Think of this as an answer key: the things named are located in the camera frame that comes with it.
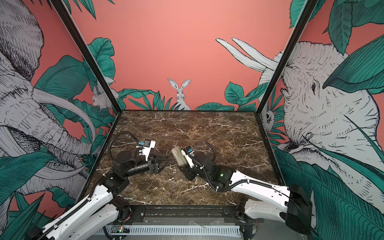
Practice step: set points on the black right corner frame post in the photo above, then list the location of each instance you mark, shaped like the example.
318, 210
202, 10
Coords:
306, 13

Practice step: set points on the white slotted cable duct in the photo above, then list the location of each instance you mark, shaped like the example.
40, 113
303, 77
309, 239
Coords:
192, 230

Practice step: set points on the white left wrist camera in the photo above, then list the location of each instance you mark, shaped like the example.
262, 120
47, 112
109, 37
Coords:
144, 148

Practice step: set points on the black corner frame post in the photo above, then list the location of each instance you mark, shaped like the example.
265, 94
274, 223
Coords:
306, 13
84, 49

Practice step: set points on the black left corner frame post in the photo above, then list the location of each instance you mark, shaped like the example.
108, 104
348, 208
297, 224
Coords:
84, 49

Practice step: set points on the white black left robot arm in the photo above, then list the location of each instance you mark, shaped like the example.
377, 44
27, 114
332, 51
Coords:
103, 205

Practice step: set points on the green circuit board with leds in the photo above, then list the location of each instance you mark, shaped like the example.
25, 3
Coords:
119, 230

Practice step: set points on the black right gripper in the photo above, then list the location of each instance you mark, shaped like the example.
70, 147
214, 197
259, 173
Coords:
188, 172

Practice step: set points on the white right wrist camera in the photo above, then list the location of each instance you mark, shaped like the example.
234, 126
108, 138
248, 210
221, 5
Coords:
187, 154

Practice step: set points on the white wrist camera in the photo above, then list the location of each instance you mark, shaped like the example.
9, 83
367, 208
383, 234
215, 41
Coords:
144, 148
187, 154

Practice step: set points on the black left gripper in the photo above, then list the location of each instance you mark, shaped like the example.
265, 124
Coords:
154, 169

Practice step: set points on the grey remote control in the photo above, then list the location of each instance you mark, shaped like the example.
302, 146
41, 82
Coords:
179, 157

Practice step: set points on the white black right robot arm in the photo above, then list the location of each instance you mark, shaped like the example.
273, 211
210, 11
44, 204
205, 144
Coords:
290, 205

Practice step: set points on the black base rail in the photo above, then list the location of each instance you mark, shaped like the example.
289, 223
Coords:
231, 214

